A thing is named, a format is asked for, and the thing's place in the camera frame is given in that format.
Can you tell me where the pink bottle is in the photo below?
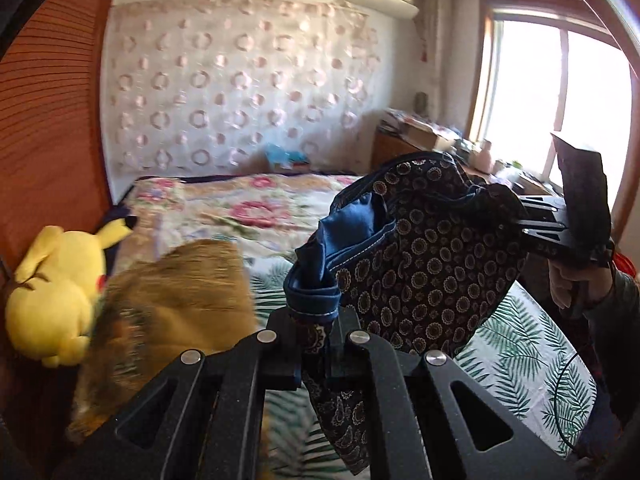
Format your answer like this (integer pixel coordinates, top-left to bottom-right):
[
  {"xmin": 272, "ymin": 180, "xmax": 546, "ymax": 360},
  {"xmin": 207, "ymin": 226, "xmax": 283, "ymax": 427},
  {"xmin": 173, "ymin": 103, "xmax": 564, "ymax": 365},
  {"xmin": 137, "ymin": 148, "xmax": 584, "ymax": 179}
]
[{"xmin": 473, "ymin": 140, "xmax": 494, "ymax": 174}]

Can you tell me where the floral quilt bedspread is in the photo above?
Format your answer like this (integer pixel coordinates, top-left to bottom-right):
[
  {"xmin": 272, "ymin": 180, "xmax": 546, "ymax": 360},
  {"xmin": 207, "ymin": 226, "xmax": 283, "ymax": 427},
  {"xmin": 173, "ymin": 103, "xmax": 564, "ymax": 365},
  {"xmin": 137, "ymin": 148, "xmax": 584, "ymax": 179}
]
[{"xmin": 113, "ymin": 174, "xmax": 357, "ymax": 273}]

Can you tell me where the sheer circle-pattern curtain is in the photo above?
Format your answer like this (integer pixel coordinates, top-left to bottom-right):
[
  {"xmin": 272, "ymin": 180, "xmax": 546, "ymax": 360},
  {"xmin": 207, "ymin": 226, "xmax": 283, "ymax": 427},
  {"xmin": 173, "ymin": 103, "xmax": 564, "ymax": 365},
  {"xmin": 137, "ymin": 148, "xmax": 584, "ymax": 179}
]
[{"xmin": 101, "ymin": 0, "xmax": 380, "ymax": 179}]

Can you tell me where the cardboard box on cabinet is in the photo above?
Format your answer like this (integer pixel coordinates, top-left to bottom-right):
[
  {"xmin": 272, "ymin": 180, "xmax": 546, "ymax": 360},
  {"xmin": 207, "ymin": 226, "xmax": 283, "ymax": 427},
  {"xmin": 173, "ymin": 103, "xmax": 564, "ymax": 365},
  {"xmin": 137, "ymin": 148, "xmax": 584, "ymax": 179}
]
[{"xmin": 402, "ymin": 124, "xmax": 458, "ymax": 152}]

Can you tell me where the wooden sideboard cabinet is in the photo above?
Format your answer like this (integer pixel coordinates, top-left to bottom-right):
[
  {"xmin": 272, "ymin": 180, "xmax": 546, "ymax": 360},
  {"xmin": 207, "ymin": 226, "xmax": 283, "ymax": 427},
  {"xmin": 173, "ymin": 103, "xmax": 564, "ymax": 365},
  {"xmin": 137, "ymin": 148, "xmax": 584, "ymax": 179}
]
[{"xmin": 370, "ymin": 129, "xmax": 558, "ymax": 196}]

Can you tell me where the mustard gold folded cloth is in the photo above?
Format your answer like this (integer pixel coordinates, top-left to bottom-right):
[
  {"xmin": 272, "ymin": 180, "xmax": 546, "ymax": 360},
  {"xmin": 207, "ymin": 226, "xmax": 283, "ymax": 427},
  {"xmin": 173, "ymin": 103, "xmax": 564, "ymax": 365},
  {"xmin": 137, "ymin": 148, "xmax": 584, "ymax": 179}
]
[{"xmin": 68, "ymin": 240, "xmax": 257, "ymax": 446}]

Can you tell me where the person's right forearm sleeve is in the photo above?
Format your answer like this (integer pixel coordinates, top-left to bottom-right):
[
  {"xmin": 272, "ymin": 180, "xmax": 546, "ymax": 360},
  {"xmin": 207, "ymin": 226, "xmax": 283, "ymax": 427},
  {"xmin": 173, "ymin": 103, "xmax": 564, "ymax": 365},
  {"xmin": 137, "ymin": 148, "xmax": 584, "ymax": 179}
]
[{"xmin": 585, "ymin": 271, "xmax": 639, "ymax": 426}]

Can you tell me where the palm leaf white sheet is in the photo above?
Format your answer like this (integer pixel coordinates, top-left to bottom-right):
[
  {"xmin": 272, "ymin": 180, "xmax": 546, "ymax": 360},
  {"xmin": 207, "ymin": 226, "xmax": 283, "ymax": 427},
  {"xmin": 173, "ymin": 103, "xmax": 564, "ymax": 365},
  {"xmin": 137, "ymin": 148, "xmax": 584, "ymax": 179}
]
[{"xmin": 260, "ymin": 284, "xmax": 597, "ymax": 479}]

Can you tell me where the window with wooden frame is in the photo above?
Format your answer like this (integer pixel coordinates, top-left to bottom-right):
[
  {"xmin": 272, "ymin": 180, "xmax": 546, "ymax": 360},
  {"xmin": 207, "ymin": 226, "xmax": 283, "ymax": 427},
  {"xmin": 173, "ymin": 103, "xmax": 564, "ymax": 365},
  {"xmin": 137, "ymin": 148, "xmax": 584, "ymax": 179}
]
[{"xmin": 470, "ymin": 0, "xmax": 639, "ymax": 240}]

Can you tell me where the person's right hand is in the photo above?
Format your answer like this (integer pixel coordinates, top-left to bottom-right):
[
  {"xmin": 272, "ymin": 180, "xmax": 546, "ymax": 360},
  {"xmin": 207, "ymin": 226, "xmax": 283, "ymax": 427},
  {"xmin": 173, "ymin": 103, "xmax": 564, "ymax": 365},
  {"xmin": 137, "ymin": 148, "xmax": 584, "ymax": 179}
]
[{"xmin": 548, "ymin": 260, "xmax": 613, "ymax": 309}]

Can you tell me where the navy patterned shirt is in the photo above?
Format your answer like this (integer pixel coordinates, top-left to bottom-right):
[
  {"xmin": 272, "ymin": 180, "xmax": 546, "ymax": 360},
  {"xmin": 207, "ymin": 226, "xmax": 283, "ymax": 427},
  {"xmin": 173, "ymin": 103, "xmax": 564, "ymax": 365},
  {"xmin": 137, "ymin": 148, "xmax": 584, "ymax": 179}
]
[{"xmin": 283, "ymin": 152, "xmax": 527, "ymax": 474}]

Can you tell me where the yellow plush toy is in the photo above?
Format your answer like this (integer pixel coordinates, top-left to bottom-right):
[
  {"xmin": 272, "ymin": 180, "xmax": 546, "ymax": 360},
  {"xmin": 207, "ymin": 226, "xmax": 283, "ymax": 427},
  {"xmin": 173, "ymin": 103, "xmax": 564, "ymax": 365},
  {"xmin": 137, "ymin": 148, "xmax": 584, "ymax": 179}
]
[{"xmin": 4, "ymin": 216, "xmax": 137, "ymax": 368}]

